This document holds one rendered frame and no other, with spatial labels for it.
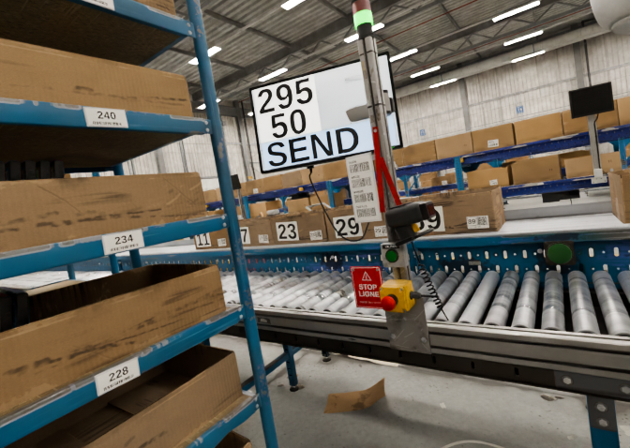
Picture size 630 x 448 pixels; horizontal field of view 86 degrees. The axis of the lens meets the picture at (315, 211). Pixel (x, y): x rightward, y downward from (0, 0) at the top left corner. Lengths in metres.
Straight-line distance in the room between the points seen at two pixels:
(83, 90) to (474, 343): 1.00
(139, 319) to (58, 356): 0.12
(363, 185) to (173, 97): 0.54
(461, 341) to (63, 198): 0.93
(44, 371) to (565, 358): 0.99
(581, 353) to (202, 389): 0.81
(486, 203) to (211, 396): 1.19
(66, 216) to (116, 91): 0.23
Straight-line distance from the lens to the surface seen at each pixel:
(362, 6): 1.08
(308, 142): 1.15
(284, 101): 1.21
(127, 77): 0.74
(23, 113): 0.62
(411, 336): 1.06
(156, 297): 0.69
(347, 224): 1.75
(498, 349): 1.02
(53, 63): 0.70
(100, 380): 0.64
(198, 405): 0.79
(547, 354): 1.00
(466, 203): 1.53
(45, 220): 0.64
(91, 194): 0.66
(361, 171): 1.00
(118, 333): 0.67
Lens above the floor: 1.15
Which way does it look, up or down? 3 degrees down
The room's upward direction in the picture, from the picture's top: 9 degrees counter-clockwise
